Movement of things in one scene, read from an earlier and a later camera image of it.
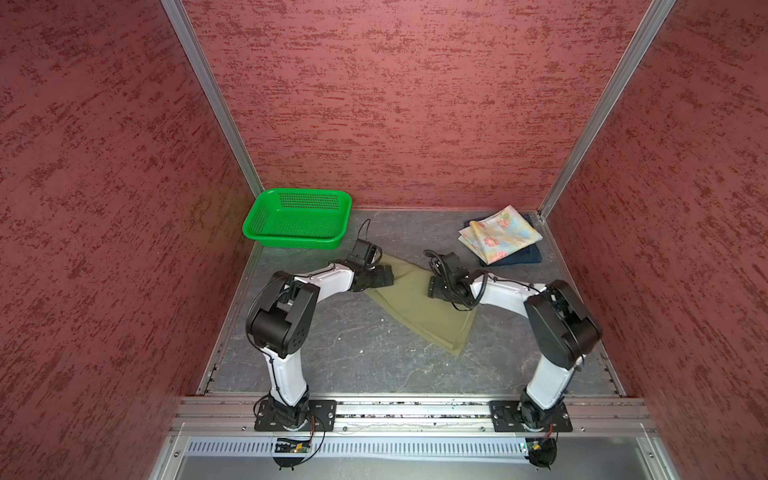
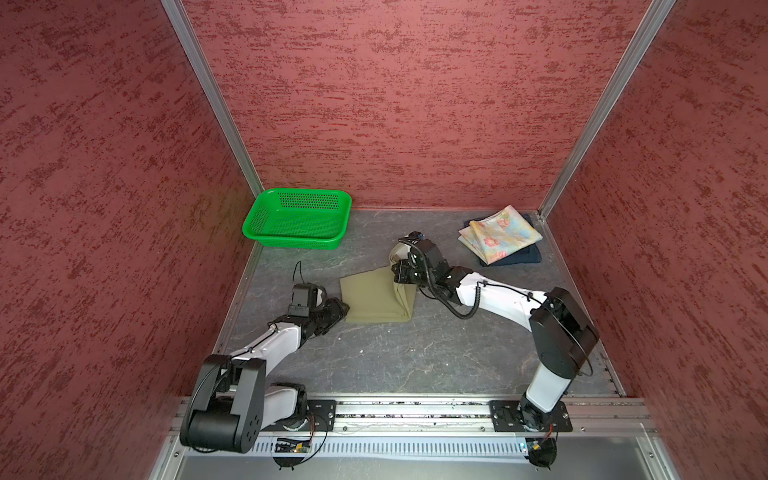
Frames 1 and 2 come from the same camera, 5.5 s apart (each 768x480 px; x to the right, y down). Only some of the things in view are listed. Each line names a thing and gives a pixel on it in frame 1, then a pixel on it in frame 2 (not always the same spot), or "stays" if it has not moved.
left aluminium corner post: [177, 12] stays
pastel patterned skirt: [499, 234] stays
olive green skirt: [408, 297] to [375, 297]
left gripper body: [375, 278] to [327, 316]
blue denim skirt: [528, 255] stays
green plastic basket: [300, 218] stays
